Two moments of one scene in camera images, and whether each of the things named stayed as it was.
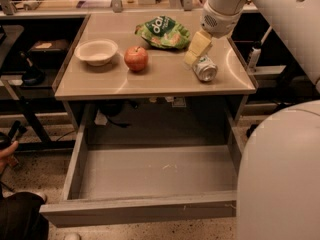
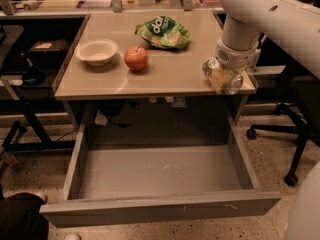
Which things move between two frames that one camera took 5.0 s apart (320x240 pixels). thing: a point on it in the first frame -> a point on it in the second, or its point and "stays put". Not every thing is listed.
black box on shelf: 48,53 stays put
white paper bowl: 96,52 stays put
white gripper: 218,23 -> 232,59
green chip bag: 164,32 stays put
